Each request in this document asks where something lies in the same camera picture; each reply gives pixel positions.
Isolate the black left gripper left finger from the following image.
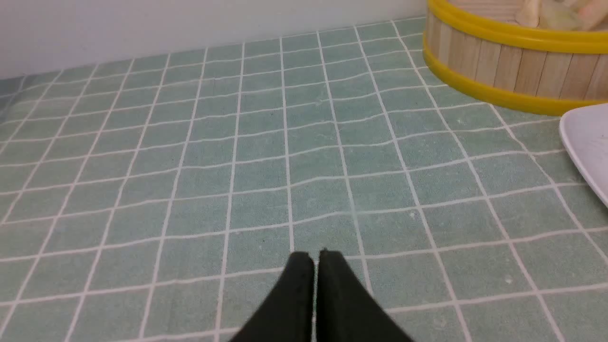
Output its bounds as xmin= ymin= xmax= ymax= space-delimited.
xmin=231 ymin=251 xmax=315 ymax=342

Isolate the bamboo steamer basket yellow rim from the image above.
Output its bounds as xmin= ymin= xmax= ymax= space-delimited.
xmin=423 ymin=0 xmax=608 ymax=115

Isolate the white square plate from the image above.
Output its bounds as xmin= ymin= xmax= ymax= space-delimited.
xmin=560 ymin=103 xmax=608 ymax=206

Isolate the green checked tablecloth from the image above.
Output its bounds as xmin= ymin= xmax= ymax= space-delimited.
xmin=0 ymin=18 xmax=607 ymax=342

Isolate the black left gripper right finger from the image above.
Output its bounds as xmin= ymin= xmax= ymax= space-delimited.
xmin=316 ymin=249 xmax=412 ymax=342

